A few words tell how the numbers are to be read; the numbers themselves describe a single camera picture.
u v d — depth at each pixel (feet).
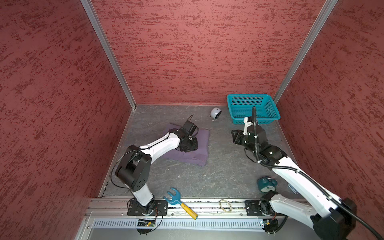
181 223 2.54
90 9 2.34
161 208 2.42
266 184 2.47
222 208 2.43
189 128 2.34
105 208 2.47
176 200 2.45
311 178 1.47
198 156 3.00
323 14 2.41
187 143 2.43
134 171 1.49
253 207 2.43
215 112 3.49
